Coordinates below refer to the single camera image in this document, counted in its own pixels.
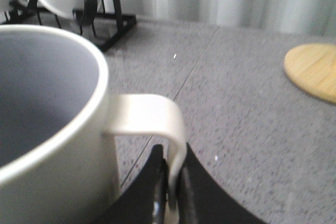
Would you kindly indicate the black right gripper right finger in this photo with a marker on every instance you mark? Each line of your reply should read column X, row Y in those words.
column 201, row 199

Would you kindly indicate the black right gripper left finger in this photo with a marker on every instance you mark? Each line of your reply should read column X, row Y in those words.
column 145, row 199

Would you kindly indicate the white HOME ribbed cup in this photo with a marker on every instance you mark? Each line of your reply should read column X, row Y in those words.
column 58, row 123

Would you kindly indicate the wooden mug tree stand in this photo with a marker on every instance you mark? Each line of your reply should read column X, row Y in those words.
column 311, row 67

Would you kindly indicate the black wire mug rack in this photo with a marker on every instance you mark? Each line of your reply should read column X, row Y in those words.
column 109, row 25

